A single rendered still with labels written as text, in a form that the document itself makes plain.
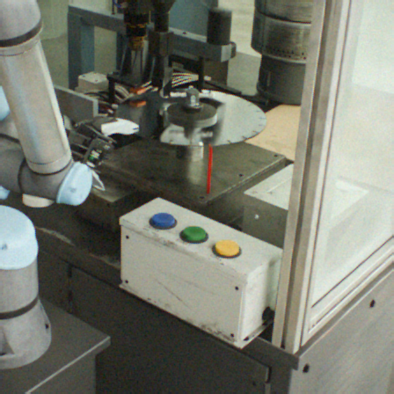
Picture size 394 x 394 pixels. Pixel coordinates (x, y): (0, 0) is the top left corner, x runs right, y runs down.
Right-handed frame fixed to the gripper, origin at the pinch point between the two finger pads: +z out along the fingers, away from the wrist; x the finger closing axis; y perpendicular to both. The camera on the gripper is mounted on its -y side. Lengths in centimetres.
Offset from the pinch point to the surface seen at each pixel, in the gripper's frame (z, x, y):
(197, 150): 15.7, 8.6, 3.7
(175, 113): 7.8, 13.6, 0.1
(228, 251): -7.3, -1.3, 43.9
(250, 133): 15.4, 17.5, 15.1
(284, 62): 65, 41, -31
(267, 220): 10.9, 4.7, 33.9
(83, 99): -8.5, 7.0, -9.0
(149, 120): 3.3, 9.5, -1.1
